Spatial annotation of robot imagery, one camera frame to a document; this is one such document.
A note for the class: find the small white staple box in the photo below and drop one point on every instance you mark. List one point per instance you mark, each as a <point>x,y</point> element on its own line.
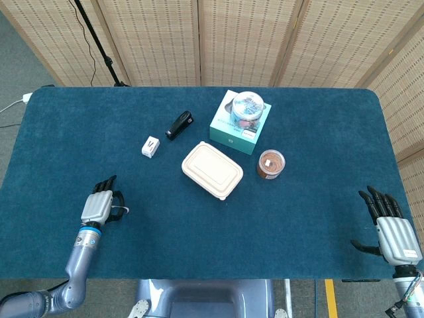
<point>150,147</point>

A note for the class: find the blue table cloth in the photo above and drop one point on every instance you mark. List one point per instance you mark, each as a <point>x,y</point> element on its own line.
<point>215,238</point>

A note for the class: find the teal cardboard box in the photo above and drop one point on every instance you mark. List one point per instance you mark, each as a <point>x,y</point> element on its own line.
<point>228,136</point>

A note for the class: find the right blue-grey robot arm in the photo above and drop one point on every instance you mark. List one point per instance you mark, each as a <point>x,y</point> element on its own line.
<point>415,298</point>

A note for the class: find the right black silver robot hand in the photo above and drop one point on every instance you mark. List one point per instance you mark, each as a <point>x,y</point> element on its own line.
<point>397,238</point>

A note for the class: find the black stapler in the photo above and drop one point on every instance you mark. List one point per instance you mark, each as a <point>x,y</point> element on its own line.
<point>179,126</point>

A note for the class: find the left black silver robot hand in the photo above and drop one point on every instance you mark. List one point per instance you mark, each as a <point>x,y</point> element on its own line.
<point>97,207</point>

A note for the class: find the black tripod stand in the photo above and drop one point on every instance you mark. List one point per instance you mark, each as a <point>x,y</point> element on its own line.
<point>99,43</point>

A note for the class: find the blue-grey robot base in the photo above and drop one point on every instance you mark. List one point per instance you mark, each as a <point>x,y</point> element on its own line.
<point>205,298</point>

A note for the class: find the cream lidded food container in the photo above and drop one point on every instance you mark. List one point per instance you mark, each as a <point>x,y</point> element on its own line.
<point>212,169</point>

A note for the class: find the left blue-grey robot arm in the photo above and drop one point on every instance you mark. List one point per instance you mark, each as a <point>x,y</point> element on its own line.
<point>79,261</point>

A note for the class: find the yellow floor tape strip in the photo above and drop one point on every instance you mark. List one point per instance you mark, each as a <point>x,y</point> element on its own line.
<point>331,298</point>

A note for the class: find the clear jar of binder clips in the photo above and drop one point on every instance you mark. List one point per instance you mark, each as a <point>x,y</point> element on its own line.
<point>248,109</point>

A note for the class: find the small pink strip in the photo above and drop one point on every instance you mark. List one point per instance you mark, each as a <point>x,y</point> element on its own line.
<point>125,209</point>

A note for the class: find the clear jar of rubber bands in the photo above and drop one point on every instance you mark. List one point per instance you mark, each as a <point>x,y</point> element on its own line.
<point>271,164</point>

